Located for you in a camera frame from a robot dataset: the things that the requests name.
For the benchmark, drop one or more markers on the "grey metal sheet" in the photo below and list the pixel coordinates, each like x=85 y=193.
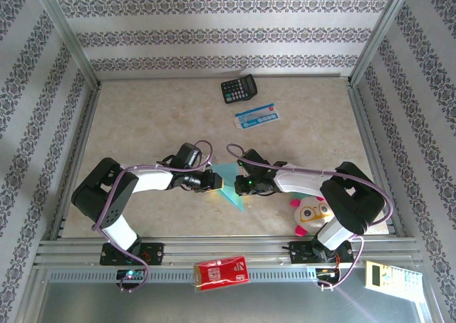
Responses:
x=142 y=305

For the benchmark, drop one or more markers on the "red printed packet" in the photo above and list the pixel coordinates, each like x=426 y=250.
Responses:
x=221 y=273

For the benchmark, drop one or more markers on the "aluminium back rail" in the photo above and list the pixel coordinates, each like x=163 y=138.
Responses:
x=160 y=77

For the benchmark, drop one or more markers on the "black desk calculator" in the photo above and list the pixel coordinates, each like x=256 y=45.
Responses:
x=237 y=89

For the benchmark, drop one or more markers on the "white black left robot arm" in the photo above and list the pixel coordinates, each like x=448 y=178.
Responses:
x=153 y=178

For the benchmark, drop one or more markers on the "beige remote control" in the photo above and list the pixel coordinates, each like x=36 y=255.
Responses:
x=377 y=276

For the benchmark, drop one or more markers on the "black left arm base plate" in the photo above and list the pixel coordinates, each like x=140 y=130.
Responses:
x=153 y=253

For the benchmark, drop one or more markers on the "aluminium mounting rail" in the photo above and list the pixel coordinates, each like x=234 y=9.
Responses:
x=213 y=246

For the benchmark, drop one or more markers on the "aluminium frame post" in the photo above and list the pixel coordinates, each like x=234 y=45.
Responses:
x=382 y=34
x=68 y=34

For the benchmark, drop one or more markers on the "white pink plush toy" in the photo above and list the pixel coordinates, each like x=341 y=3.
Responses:
x=310 y=216

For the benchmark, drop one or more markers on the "light blue cloth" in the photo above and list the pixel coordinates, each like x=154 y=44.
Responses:
x=229 y=180

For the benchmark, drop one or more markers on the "blue white flat packet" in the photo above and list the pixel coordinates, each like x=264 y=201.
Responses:
x=258 y=116

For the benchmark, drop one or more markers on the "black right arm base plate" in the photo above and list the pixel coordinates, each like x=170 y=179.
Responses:
x=298 y=254

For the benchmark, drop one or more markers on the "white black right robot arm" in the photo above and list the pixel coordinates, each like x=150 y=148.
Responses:
x=356 y=201

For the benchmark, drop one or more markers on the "aluminium side rail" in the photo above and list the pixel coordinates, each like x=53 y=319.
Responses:
x=86 y=123
x=366 y=123

